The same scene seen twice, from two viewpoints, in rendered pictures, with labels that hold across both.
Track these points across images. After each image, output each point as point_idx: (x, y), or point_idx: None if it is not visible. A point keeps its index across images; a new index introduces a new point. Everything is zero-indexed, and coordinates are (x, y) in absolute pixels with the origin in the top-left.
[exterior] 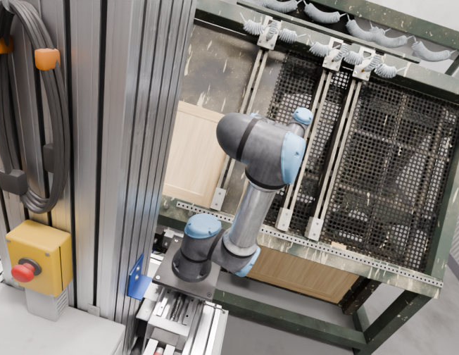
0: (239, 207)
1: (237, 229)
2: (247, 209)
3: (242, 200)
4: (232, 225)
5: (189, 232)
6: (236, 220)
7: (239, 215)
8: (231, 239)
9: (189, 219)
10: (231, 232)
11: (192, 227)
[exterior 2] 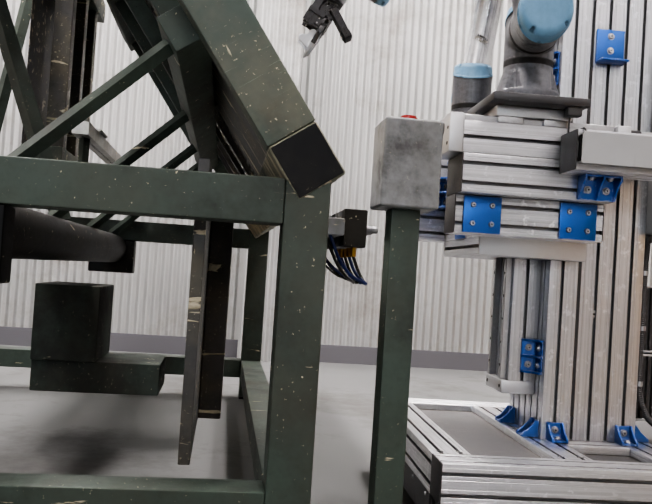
0: (493, 24)
1: (492, 48)
2: (498, 21)
3: (495, 15)
4: (486, 50)
5: (490, 72)
6: (491, 40)
7: (494, 32)
8: (488, 64)
9: (477, 64)
10: (488, 57)
11: (489, 65)
